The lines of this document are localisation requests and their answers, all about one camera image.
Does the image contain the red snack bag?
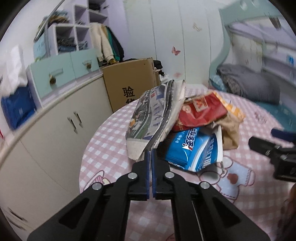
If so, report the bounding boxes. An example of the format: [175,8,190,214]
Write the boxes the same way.
[172,92,228,132]

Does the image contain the newspaper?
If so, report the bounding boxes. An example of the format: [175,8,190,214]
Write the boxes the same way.
[125,80,186,162]

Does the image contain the brown paper bag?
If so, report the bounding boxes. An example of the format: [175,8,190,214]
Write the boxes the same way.
[207,91,245,150]

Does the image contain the pink checkered tablecloth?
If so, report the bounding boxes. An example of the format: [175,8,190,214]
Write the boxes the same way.
[79,92,292,240]

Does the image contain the blue snack bag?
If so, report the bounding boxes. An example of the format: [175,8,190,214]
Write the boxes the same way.
[158,126,223,173]

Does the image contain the grey folded blanket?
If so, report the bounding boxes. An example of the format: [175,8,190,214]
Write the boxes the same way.
[217,64,280,105]

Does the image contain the white long cabinet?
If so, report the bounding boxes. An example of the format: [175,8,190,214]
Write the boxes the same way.
[1,75,112,240]

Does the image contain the brown cardboard box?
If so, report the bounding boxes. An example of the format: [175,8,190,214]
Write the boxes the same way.
[102,58,159,112]

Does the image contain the blue fabric bag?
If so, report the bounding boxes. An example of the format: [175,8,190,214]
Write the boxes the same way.
[1,86,37,131]

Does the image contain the teal drawer unit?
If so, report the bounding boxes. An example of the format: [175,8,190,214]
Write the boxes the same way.
[26,49,101,109]

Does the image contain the white paper shopping bag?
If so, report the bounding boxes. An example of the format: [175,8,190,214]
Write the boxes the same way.
[1,45,28,97]

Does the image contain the hanging clothes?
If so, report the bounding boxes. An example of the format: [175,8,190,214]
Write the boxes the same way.
[89,23,125,66]

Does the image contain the white cubby shelf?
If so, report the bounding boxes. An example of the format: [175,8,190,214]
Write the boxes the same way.
[44,1,107,56]

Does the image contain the teal bed frame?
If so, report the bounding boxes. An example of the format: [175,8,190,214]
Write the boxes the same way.
[208,1,295,131]

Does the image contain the pink butterfly wall sticker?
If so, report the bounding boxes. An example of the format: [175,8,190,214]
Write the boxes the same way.
[171,46,181,56]

